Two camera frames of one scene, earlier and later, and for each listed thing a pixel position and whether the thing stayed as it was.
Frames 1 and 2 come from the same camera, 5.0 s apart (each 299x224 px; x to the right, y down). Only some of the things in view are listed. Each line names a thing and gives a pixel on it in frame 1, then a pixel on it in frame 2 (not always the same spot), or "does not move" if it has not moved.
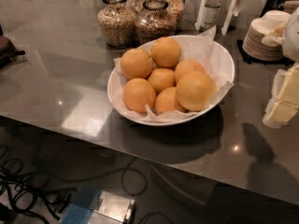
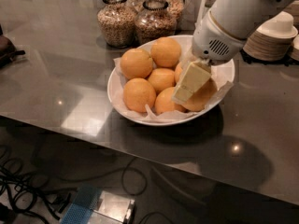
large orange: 195,91 does not move
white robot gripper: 291,37 to 211,41
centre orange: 162,78 does not move
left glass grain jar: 117,18 does not move
